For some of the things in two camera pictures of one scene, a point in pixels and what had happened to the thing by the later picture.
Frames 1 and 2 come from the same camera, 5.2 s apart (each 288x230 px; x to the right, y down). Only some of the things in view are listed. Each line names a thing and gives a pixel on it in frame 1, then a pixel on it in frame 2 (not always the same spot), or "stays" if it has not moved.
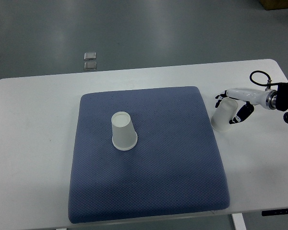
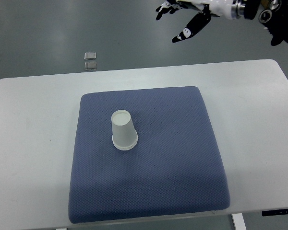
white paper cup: (225, 111) to (123, 133)
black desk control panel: (281, 212) stays
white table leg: (239, 221) stays
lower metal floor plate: (90, 65) stays
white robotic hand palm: (267, 98) to (215, 7)
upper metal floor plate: (90, 55) stays
